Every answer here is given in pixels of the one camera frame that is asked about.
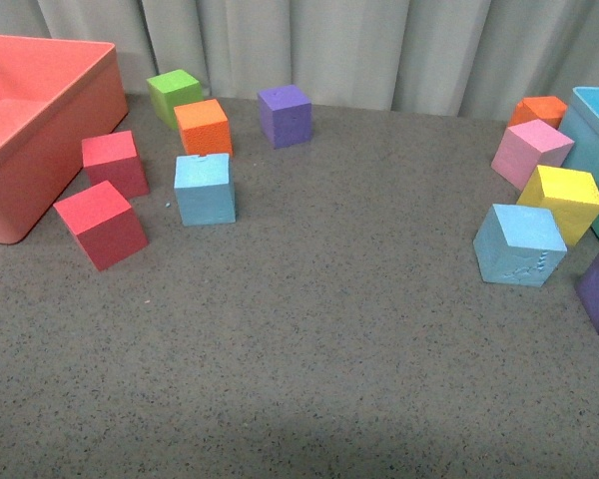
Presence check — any grey curtain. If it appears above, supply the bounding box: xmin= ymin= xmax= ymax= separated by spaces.
xmin=0 ymin=1 xmax=599 ymax=120

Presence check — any pink foam cube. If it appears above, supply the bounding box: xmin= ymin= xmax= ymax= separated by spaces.
xmin=491 ymin=120 xmax=574 ymax=191

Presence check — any light blue dented cube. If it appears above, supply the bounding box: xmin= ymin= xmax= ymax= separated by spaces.
xmin=473 ymin=204 xmax=567 ymax=287

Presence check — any orange foam cube right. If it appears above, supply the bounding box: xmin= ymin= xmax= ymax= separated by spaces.
xmin=507 ymin=96 xmax=567 ymax=129

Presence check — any yellow foam cube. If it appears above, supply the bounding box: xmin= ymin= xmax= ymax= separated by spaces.
xmin=517 ymin=165 xmax=599 ymax=246

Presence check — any green foam cube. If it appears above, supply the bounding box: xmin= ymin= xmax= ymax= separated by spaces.
xmin=146 ymin=69 xmax=204 ymax=130

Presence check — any light blue notched cube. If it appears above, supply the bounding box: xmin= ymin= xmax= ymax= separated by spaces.
xmin=174 ymin=153 xmax=237 ymax=227

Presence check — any orange foam cube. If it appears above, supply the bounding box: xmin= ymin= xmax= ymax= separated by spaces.
xmin=174 ymin=99 xmax=234 ymax=156
xmin=507 ymin=96 xmax=567 ymax=129

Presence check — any purple foam cube back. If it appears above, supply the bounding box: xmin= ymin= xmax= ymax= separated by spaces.
xmin=257 ymin=85 xmax=312 ymax=149

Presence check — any red foam cube front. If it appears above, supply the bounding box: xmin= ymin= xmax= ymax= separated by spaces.
xmin=53 ymin=181 xmax=149 ymax=271

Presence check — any orange foam cube left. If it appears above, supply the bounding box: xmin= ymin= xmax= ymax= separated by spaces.
xmin=174 ymin=99 xmax=234 ymax=156

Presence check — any red foam cube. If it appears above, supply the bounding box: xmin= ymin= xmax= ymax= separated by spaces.
xmin=82 ymin=130 xmax=150 ymax=199
xmin=53 ymin=181 xmax=149 ymax=271

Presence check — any red foam cube rear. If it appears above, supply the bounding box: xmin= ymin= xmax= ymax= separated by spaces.
xmin=82 ymin=130 xmax=150 ymax=199

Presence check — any pink plastic bin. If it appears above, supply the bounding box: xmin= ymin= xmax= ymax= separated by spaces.
xmin=0 ymin=35 xmax=128 ymax=244

